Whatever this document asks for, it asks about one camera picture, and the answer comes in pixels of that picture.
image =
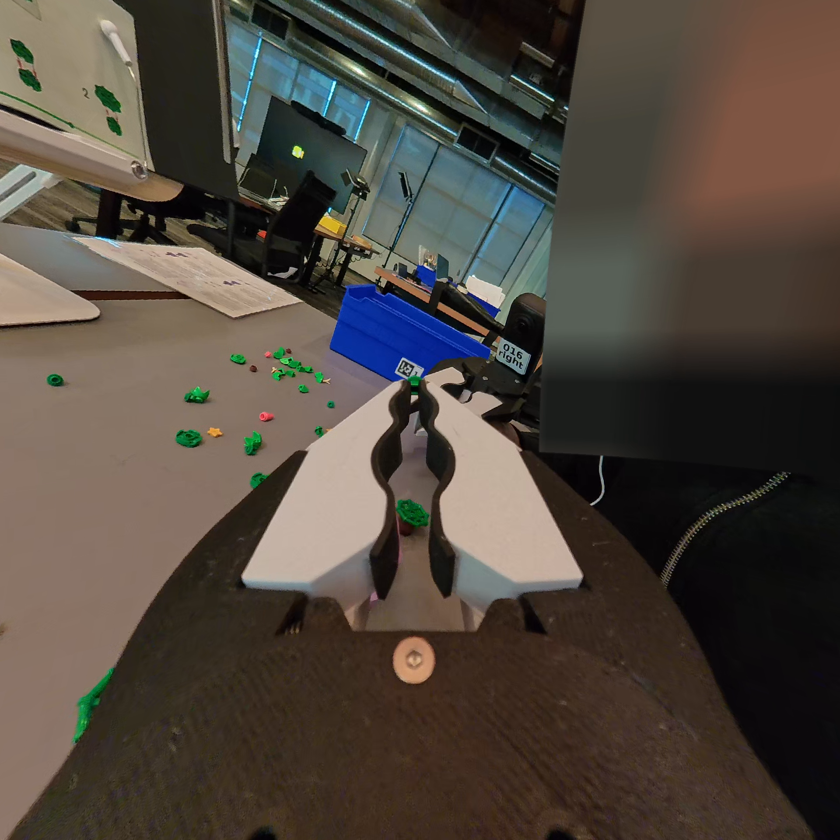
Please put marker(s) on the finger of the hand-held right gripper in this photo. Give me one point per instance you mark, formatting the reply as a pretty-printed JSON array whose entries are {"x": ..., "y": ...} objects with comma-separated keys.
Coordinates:
[
  {"x": 446, "y": 379},
  {"x": 474, "y": 401}
]

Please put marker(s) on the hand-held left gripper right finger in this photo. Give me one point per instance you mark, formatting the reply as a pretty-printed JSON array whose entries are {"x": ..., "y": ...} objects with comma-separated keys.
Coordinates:
[{"x": 505, "y": 525}]

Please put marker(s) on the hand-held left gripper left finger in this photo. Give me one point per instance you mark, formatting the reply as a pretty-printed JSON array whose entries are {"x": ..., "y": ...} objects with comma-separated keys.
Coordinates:
[{"x": 315, "y": 525}]

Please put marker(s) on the blue plastic bin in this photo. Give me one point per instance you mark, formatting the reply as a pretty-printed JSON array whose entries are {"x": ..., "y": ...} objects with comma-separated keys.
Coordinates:
[{"x": 394, "y": 328}]

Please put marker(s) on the green web tree brown trunk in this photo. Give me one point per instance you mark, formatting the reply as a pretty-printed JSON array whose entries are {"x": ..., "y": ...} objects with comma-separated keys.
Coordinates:
[{"x": 412, "y": 512}]

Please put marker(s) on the cluster of small green leaves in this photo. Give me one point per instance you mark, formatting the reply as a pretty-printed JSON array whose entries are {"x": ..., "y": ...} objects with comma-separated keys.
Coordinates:
[{"x": 292, "y": 364}]

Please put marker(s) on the tall light stand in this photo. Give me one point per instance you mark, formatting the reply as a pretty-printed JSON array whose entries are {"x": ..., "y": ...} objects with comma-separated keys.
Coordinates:
[{"x": 407, "y": 190}]

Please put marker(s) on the green spiky leaf piece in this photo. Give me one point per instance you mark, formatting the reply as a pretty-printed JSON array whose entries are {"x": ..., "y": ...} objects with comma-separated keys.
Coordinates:
[{"x": 196, "y": 395}]

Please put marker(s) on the small yellow bin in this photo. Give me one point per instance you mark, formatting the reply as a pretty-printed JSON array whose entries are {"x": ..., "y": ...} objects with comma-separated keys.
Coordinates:
[{"x": 331, "y": 226}]

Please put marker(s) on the short light stand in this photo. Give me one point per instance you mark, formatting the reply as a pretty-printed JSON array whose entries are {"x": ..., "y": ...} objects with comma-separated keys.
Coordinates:
[{"x": 358, "y": 180}]

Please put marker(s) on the black office chair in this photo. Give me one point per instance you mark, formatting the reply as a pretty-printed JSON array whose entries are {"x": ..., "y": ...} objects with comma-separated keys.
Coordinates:
[{"x": 295, "y": 223}]

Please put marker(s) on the black monitor screen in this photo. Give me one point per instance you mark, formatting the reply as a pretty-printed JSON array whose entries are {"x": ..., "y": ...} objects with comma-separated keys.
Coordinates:
[{"x": 308, "y": 154}]

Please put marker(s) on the laminated paper sheet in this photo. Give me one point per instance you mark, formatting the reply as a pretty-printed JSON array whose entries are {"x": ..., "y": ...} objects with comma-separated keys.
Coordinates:
[{"x": 197, "y": 279}]

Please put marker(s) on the black board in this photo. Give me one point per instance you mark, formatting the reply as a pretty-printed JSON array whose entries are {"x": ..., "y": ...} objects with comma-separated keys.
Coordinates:
[{"x": 184, "y": 85}]

